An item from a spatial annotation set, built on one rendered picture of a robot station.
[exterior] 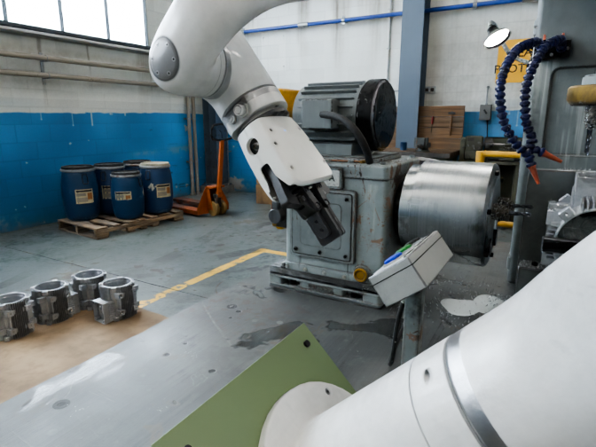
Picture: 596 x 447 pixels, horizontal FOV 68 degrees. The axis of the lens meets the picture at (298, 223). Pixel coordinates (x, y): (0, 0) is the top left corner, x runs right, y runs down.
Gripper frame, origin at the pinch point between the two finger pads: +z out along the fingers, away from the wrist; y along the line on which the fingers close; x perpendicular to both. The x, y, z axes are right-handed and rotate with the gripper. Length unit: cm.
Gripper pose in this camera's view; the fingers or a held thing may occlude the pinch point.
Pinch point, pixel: (325, 226)
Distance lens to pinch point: 55.7
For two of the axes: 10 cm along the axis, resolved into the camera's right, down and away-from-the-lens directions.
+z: 5.2, 8.4, -1.1
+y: 5.1, -2.0, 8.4
